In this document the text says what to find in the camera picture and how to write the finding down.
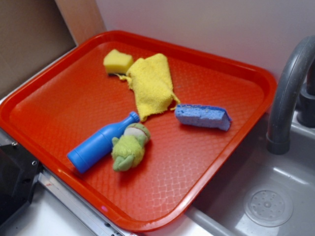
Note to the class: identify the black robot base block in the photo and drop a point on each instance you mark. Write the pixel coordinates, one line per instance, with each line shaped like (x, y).
(19, 171)

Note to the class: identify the blue sponge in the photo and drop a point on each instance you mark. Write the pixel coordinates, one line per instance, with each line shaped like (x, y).
(203, 116)

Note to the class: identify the yellow sponge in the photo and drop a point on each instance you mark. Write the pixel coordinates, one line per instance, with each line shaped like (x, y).
(116, 62)

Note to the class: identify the red plastic tray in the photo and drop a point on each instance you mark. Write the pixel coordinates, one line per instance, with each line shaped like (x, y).
(72, 99)

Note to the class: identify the yellow towel cloth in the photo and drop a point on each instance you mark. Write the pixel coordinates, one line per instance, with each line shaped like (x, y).
(150, 80)

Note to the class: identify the green plush toy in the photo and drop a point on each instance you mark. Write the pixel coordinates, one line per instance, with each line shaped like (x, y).
(128, 150)

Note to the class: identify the blue plastic bottle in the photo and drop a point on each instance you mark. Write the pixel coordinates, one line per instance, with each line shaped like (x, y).
(98, 145)

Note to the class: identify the grey faucet spout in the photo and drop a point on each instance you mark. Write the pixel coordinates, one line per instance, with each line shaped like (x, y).
(296, 87)

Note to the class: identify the grey toy sink basin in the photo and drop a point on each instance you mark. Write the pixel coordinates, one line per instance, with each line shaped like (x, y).
(256, 193)

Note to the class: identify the brown cardboard panel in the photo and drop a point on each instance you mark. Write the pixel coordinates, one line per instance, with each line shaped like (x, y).
(34, 33)

